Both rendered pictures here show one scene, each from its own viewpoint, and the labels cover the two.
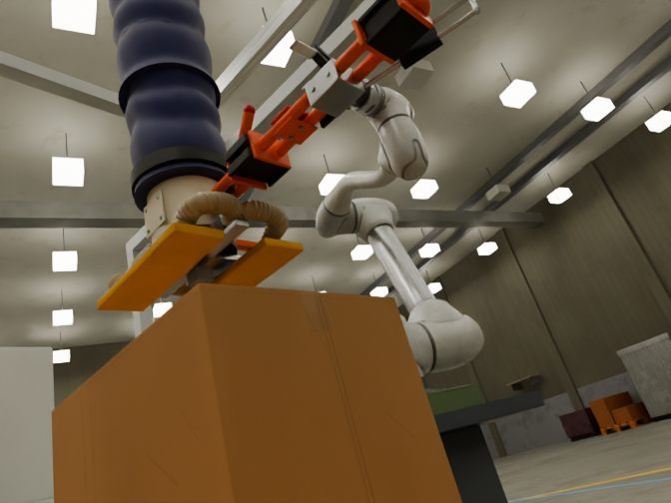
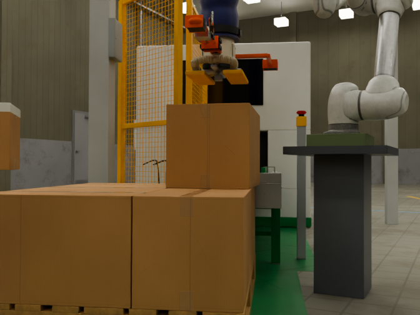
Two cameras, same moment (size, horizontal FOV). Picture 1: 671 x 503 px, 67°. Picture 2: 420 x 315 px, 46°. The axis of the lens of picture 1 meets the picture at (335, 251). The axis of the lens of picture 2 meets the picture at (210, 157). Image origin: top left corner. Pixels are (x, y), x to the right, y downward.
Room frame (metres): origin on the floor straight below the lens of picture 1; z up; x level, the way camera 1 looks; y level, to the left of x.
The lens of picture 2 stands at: (-0.43, -1.96, 0.65)
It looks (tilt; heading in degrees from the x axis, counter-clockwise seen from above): 1 degrees up; 59
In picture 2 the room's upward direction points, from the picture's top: straight up
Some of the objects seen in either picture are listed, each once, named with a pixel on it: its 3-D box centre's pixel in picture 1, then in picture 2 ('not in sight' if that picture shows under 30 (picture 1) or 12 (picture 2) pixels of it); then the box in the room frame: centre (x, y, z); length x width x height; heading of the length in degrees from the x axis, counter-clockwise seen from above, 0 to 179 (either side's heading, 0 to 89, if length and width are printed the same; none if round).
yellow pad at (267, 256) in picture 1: (237, 273); (236, 74); (1.02, 0.22, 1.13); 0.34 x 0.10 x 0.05; 50
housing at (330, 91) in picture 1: (335, 89); (202, 34); (0.64, -0.07, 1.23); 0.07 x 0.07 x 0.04; 50
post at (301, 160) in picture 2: not in sight; (301, 187); (1.90, 0.72, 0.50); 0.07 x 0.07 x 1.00; 52
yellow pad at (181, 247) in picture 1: (155, 265); (200, 75); (0.87, 0.34, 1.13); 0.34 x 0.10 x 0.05; 50
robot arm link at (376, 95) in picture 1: (364, 97); not in sight; (1.11, -0.20, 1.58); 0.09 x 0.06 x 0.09; 50
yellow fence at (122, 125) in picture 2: not in sight; (147, 117); (1.20, 1.81, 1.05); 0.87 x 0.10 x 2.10; 104
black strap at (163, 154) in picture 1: (186, 183); (219, 34); (0.94, 0.28, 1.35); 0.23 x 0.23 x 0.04
